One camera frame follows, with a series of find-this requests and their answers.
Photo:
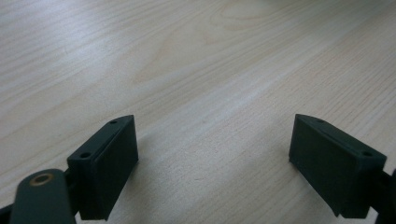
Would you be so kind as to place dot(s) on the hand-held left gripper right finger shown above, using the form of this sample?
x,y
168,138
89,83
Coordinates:
x,y
330,165

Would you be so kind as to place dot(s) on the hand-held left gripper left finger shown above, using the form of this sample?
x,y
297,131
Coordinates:
x,y
106,168

